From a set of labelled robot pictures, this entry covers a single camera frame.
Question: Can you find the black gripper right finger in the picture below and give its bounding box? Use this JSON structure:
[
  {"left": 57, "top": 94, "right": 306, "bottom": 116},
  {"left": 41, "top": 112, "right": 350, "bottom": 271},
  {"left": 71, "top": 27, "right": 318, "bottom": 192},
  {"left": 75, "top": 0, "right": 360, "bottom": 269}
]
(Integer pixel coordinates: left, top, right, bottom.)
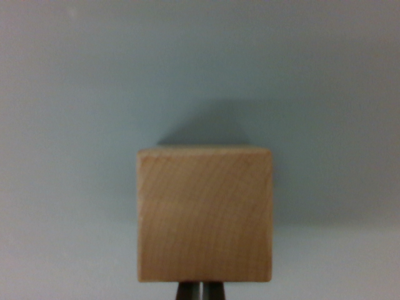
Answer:
[{"left": 202, "top": 281, "right": 227, "bottom": 300}]

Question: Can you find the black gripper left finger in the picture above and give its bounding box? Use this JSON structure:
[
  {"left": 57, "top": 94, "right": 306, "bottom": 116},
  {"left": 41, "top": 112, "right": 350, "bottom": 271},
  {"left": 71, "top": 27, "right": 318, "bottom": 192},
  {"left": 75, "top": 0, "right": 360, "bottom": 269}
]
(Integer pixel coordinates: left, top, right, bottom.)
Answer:
[{"left": 176, "top": 281, "right": 201, "bottom": 300}]

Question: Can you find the light wooden cube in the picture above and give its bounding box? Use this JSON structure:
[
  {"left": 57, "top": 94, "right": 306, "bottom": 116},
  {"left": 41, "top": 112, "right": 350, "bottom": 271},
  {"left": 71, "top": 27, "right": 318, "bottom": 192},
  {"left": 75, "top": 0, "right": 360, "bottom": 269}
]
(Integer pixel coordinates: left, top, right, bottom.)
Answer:
[{"left": 136, "top": 146, "right": 274, "bottom": 283}]

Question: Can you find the pale blue plastic tray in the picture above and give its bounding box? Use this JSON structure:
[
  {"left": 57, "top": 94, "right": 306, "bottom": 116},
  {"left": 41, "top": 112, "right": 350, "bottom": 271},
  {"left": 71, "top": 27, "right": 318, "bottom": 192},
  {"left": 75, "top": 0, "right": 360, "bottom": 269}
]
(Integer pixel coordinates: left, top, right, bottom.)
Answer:
[{"left": 0, "top": 0, "right": 400, "bottom": 300}]

